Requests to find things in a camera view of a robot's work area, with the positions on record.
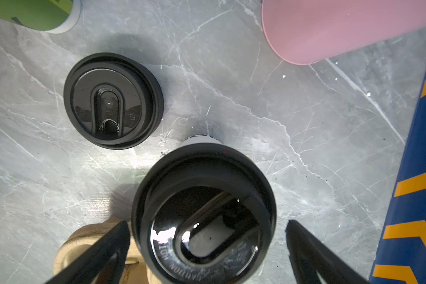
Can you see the stack of black cup lids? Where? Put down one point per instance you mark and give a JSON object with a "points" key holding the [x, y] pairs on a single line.
{"points": [[113, 101]]}

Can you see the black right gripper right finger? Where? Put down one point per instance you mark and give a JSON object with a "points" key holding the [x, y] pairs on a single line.
{"points": [[312, 261]]}

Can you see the white paper cup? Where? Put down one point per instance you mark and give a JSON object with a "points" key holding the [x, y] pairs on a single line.
{"points": [[199, 138]]}

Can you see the pink straw holder cup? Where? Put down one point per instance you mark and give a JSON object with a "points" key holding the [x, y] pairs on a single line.
{"points": [[306, 32]]}

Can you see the black plastic cup lid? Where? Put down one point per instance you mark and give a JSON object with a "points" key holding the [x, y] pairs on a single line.
{"points": [[204, 214]]}

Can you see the stack of pulp cup carriers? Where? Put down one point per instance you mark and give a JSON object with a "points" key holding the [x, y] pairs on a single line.
{"points": [[136, 271]]}

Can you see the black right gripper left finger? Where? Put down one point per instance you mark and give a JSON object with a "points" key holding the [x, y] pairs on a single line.
{"points": [[101, 263]]}

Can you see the stack of green paper cups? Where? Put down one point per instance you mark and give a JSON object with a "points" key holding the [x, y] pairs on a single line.
{"points": [[52, 16]]}

